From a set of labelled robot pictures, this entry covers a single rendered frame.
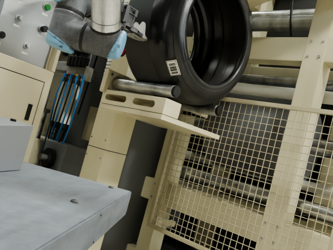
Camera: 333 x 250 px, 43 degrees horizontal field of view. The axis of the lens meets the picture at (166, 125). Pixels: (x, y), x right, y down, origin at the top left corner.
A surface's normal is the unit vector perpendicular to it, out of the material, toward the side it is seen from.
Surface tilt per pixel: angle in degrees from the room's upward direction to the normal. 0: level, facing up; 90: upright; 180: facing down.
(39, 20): 90
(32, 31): 90
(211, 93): 100
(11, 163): 90
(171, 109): 90
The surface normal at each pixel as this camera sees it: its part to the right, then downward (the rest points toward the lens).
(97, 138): -0.65, -0.22
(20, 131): 0.96, 0.26
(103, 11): -0.04, 0.70
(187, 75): 0.60, 0.28
